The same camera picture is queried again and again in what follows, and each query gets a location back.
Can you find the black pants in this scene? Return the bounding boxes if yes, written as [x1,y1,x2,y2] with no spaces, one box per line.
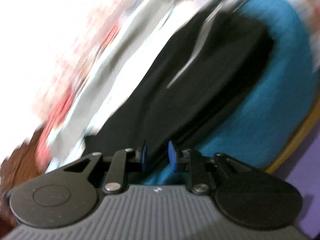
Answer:
[84,11,274,158]

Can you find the teal blue cushion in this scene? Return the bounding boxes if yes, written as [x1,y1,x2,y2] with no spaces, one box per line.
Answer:
[142,0,320,185]

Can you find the red floral patchwork quilt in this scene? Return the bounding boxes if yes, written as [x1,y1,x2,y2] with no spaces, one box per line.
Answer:
[35,19,121,170]

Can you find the carved wooden headboard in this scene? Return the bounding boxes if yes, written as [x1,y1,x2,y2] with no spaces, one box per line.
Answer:
[1,127,44,237]

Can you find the patterned grey teal bedsheet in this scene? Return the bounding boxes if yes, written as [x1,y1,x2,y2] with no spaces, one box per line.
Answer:
[44,0,226,173]

